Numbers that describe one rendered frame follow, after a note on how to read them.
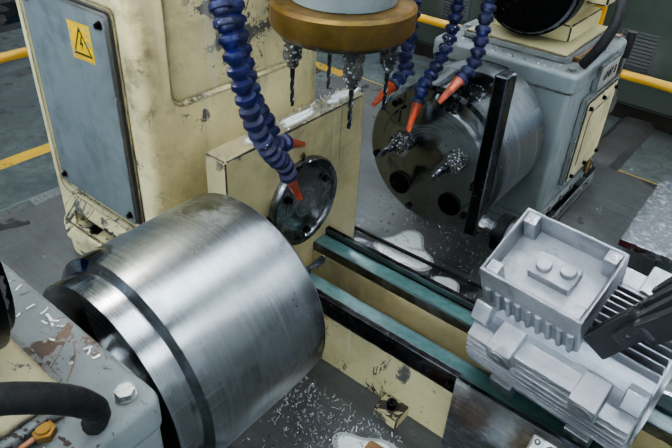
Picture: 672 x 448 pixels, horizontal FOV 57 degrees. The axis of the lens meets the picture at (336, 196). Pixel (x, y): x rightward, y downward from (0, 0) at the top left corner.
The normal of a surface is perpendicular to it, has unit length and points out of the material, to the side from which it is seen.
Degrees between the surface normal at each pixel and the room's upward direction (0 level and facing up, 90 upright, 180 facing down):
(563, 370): 23
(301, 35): 90
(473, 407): 90
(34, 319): 0
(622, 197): 0
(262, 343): 65
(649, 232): 0
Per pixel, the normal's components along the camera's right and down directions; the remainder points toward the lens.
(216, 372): 0.71, -0.07
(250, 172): 0.78, 0.37
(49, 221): 0.05, -0.84
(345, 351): -0.62, 0.40
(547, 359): -0.23, -0.62
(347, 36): 0.07, 0.55
